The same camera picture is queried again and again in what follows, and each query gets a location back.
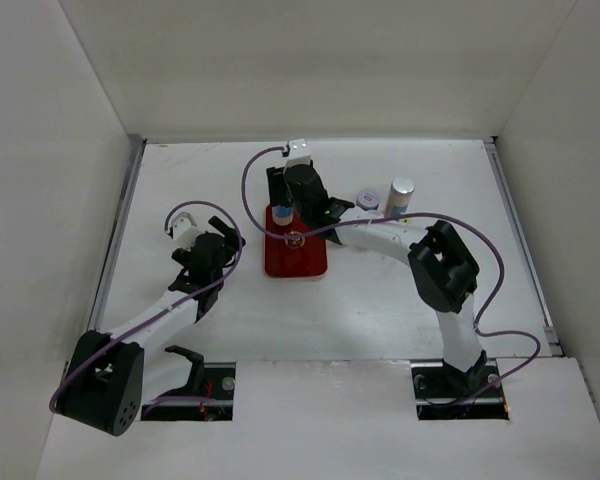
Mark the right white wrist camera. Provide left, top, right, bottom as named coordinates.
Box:
left=283, top=138, right=312, bottom=169

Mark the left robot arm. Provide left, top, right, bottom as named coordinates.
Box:
left=52, top=216, right=245, bottom=436

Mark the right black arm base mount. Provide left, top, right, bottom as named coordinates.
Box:
left=442, top=351, right=496, bottom=398

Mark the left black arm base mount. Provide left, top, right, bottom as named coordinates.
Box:
left=164, top=345, right=205, bottom=397

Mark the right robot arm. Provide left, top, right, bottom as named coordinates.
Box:
left=266, top=162, right=486, bottom=396

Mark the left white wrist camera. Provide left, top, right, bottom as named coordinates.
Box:
left=165, top=211, right=200, bottom=242

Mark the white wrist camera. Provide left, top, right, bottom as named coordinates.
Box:
left=283, top=138, right=312, bottom=169
left=165, top=211, right=200, bottom=242

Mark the red rectangular tray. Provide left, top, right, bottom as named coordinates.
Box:
left=264, top=205, right=328, bottom=279

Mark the tall silver lid spice jar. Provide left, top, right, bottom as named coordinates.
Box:
left=384, top=177, right=415, bottom=217

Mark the silver lid blue label jar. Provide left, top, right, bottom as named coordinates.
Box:
left=271, top=205, right=294, bottom=227

